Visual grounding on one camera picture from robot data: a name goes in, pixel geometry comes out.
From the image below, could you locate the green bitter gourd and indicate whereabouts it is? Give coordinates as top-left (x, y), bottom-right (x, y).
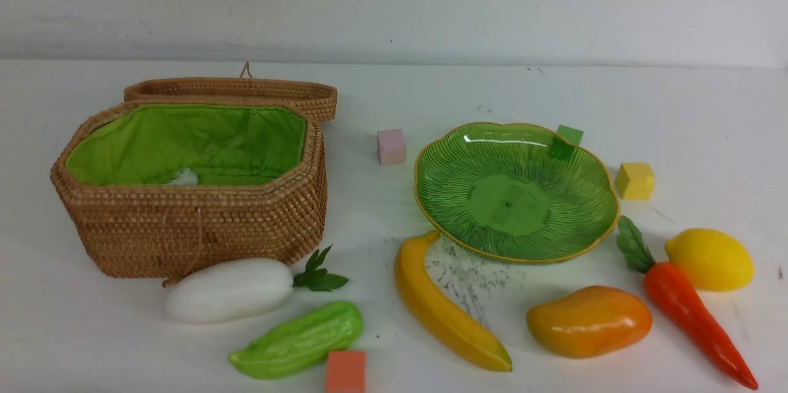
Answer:
top-left (228, 301), bottom-right (365, 381)

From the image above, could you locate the pink foam cube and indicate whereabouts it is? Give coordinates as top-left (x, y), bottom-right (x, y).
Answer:
top-left (377, 129), bottom-right (406, 166)

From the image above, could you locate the green glass leaf plate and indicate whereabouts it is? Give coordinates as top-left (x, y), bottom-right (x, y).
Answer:
top-left (414, 123), bottom-right (621, 265)

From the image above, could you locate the yellow lemon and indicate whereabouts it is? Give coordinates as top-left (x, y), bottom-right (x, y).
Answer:
top-left (664, 228), bottom-right (755, 292)

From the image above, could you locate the orange carrot with leaves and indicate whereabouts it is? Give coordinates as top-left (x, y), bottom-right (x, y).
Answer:
top-left (616, 214), bottom-right (759, 391)

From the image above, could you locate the yellow banana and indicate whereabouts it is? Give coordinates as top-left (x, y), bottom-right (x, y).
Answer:
top-left (393, 230), bottom-right (513, 371)

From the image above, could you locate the orange yellow mango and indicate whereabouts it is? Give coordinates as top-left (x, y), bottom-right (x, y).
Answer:
top-left (526, 285), bottom-right (653, 359)

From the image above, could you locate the yellow foam cube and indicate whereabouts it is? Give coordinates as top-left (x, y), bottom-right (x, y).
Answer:
top-left (614, 162), bottom-right (655, 200)

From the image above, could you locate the green foam cube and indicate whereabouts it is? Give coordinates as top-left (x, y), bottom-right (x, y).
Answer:
top-left (548, 124), bottom-right (584, 162)

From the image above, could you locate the white radish with leaves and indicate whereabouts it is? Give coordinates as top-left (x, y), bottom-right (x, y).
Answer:
top-left (164, 247), bottom-right (349, 325)

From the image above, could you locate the orange foam cube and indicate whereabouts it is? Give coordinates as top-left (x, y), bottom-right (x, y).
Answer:
top-left (324, 350), bottom-right (366, 393)

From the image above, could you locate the woven wicker basket green lining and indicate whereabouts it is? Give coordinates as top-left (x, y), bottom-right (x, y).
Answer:
top-left (50, 99), bottom-right (328, 286)

